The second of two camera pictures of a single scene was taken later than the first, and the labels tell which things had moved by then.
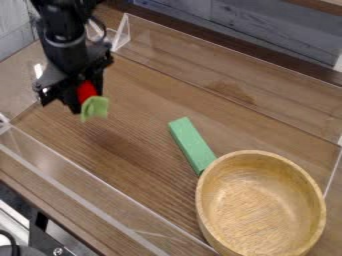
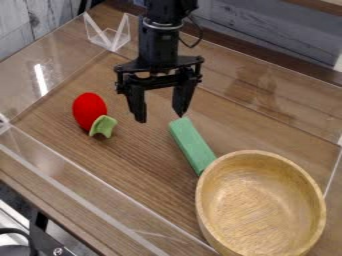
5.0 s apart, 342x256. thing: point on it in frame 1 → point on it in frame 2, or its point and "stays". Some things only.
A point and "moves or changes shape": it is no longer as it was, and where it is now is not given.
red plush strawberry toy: [93, 106] moves or changes shape
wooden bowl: [260, 205] stays
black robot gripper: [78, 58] → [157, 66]
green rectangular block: [195, 148] stays
